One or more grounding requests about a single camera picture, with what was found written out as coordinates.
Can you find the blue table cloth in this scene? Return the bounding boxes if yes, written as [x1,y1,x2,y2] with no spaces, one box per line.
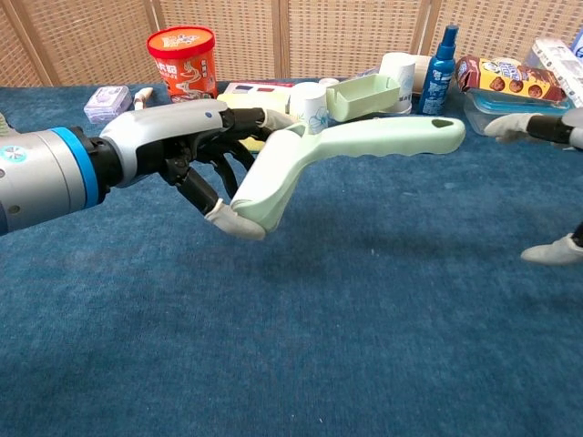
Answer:
[0,80,583,437]

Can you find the paper cup with blue flower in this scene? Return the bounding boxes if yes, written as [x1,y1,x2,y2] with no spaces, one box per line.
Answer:
[289,81,331,136]

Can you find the green lint roller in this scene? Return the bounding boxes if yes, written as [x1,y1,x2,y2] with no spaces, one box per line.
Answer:
[230,116,467,236]

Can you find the blue spray bottle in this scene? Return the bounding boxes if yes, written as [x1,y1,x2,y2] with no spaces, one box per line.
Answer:
[416,25,460,117]

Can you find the flat white red box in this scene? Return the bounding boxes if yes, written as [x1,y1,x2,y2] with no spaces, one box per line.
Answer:
[217,80,297,97]

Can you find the purple plastic soap box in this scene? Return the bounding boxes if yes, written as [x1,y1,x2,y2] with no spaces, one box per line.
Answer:
[83,85,133,125]

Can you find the brown cookie box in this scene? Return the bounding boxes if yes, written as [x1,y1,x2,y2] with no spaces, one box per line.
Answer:
[455,55,569,103]

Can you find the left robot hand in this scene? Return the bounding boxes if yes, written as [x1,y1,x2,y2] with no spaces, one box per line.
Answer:
[97,98,300,242]

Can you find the clear container with blue lid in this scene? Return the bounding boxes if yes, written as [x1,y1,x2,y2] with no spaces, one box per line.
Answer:
[463,88,573,137]

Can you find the light green plastic tray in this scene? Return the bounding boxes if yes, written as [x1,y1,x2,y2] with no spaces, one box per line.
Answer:
[325,73,402,123]

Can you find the white paper cup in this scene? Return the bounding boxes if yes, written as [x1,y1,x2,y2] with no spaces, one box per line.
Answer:
[379,52,416,115]

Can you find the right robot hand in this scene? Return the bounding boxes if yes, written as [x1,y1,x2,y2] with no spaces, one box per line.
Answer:
[483,107,583,267]

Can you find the white patterned tissue pack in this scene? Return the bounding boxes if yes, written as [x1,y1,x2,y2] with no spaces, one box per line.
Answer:
[523,36,583,110]

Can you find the woven rattan folding screen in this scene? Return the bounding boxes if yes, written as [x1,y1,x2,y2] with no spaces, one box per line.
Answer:
[0,0,583,88]

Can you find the red instant noodle cup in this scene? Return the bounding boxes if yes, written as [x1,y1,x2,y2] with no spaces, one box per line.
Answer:
[146,25,218,105]

